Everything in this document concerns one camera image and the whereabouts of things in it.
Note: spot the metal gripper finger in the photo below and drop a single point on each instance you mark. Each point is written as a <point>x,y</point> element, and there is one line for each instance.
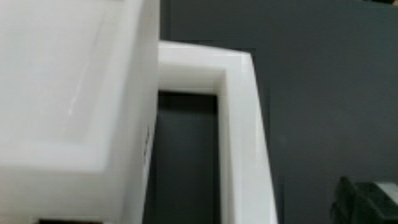
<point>365,203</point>

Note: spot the white drawer cabinet box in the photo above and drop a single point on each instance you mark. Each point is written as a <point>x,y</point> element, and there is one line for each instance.
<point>79,94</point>

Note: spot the white front fence rail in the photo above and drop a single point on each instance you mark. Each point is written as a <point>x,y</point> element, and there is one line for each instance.
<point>212,71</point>

